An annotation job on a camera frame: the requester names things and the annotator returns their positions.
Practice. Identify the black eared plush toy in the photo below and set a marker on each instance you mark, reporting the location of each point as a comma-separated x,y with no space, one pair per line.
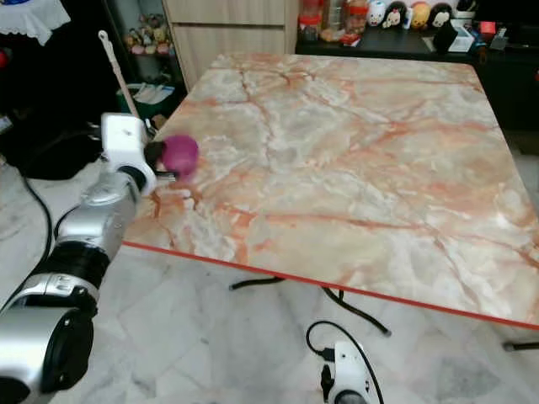
440,14

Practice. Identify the white printed box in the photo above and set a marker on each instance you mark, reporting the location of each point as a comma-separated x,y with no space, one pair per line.
463,37

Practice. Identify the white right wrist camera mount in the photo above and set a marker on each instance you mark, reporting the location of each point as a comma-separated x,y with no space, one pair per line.
352,370

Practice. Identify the white long thin stick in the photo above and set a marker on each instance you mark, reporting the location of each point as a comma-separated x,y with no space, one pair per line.
120,76

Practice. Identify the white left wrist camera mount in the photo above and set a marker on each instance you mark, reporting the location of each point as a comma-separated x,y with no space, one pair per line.
122,139

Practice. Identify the white lace cloth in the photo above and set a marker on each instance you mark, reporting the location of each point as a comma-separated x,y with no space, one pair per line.
21,17

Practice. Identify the light wooden cabinet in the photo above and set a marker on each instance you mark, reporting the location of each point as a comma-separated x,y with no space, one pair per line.
227,29

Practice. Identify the black and white plush toy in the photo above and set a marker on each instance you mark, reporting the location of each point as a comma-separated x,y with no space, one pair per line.
395,15

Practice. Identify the small red box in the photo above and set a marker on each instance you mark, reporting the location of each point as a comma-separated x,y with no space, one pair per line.
488,28

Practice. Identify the black table leg foot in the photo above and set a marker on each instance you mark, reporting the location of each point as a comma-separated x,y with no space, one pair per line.
520,345

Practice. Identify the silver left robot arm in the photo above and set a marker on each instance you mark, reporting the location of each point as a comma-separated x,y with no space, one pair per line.
94,223

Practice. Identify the red lidded jar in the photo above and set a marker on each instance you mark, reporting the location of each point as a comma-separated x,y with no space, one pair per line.
310,17

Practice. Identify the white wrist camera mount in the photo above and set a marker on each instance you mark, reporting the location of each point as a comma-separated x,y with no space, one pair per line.
122,139
352,370

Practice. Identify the small figurines group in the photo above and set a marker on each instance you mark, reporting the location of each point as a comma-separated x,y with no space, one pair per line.
147,38

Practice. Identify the yellow plush toy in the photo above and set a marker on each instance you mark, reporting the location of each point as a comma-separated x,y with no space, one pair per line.
419,14

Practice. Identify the green storage box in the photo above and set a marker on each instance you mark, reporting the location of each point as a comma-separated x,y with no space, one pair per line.
153,101

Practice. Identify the black bag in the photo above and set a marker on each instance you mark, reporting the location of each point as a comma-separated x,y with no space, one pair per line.
50,139

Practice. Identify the purple cup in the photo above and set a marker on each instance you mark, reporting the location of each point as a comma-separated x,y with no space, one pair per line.
181,155

